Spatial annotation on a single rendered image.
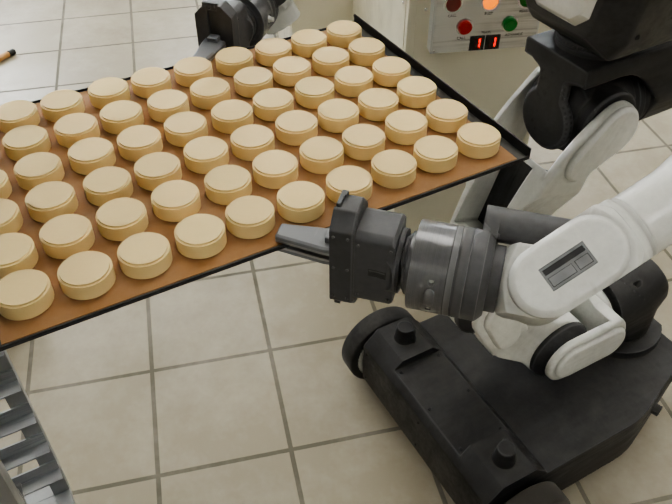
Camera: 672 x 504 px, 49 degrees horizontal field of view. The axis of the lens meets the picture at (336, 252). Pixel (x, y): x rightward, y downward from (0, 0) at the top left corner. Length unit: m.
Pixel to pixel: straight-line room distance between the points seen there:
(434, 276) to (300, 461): 1.10
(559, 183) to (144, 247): 0.68
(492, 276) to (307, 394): 1.19
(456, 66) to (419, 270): 1.11
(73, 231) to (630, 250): 0.52
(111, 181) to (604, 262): 0.50
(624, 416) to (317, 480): 0.67
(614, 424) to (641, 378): 0.15
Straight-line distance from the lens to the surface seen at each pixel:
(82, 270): 0.72
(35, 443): 1.47
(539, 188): 1.17
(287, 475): 1.71
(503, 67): 1.79
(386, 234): 0.68
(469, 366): 1.70
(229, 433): 1.79
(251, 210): 0.75
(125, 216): 0.77
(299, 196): 0.76
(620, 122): 1.19
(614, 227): 0.68
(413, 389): 1.61
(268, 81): 0.97
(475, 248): 0.68
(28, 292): 0.72
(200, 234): 0.73
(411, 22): 1.67
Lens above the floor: 1.48
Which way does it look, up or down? 43 degrees down
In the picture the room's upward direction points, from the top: straight up
